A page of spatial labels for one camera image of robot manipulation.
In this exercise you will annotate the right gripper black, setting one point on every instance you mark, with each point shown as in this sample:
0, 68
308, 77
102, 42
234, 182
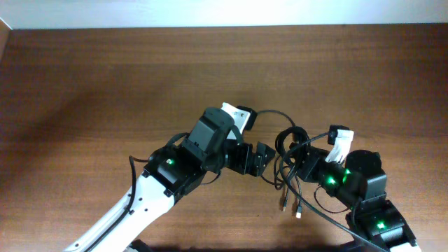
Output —
304, 162

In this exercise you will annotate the left camera mount white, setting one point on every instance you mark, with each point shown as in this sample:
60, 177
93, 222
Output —
235, 113

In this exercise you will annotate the camera mount white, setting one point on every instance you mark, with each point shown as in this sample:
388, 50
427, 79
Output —
235, 113
341, 147

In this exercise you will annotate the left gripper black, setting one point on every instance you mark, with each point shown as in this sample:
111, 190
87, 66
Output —
257, 163

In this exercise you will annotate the right camera mount white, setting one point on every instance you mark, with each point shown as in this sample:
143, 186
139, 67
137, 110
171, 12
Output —
341, 147

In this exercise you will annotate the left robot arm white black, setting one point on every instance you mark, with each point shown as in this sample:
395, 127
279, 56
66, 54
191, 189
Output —
175, 170

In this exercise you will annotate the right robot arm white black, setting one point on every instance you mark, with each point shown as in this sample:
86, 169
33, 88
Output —
360, 184

